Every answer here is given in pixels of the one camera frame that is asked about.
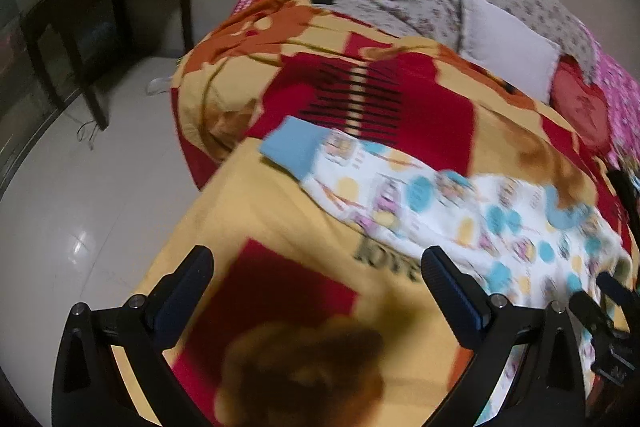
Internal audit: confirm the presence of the pink floral sheet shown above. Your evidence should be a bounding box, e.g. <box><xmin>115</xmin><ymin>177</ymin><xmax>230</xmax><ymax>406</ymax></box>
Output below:
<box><xmin>582</xmin><ymin>25</ymin><xmax>639</xmax><ymax>188</ymax></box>

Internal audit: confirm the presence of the white cartoon print baby garment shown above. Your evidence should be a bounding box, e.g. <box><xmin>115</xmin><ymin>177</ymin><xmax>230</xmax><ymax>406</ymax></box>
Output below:
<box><xmin>259</xmin><ymin>115</ymin><xmax>633</xmax><ymax>425</ymax></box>

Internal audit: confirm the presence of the red yellow rose blanket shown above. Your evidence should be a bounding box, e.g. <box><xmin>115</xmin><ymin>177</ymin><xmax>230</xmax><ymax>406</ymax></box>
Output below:
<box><xmin>141</xmin><ymin>0</ymin><xmax>639</xmax><ymax>426</ymax></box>

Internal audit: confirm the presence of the white pillow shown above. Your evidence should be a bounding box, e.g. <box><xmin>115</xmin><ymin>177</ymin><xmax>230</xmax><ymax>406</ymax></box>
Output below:
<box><xmin>458</xmin><ymin>0</ymin><xmax>562</xmax><ymax>103</ymax></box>

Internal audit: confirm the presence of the dark wooden table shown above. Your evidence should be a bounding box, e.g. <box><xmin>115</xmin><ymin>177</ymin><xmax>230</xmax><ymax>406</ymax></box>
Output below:
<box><xmin>20</xmin><ymin>0</ymin><xmax>194</xmax><ymax>130</ymax></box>

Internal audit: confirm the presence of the red heart cushion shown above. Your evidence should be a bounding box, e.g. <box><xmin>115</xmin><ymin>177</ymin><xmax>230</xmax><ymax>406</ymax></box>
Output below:
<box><xmin>550</xmin><ymin>55</ymin><xmax>611</xmax><ymax>156</ymax></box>

